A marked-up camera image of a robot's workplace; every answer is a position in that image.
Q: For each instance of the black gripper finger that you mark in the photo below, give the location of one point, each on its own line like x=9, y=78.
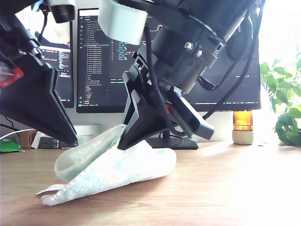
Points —
x=30, y=101
x=63, y=113

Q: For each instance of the white box green label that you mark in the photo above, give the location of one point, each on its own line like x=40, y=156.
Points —
x=70, y=146

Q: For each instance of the small dark box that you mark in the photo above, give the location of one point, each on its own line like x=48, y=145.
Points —
x=48, y=142

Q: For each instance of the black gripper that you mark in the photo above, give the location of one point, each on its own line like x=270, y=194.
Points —
x=183, y=58

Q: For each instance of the smaller black computer monitor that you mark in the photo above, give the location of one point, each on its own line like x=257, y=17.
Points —
x=63, y=58

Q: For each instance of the potted green leafy plant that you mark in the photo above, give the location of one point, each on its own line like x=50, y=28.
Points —
x=285, y=131

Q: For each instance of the long white cardboard box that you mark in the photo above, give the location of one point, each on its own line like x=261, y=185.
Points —
x=89, y=130

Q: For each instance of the pale green pink tea towel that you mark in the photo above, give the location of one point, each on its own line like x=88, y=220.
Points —
x=117, y=164

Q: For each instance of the green packet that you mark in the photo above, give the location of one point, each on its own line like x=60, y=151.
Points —
x=11, y=146

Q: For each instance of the small white box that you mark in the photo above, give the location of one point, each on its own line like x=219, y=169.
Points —
x=35, y=141

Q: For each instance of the amber glass bottle pale base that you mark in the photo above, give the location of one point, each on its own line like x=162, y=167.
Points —
x=243, y=139

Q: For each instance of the large black computer monitor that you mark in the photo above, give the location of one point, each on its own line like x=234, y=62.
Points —
x=98, y=70

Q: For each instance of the brown cardboard box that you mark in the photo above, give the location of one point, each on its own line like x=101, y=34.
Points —
x=26, y=141

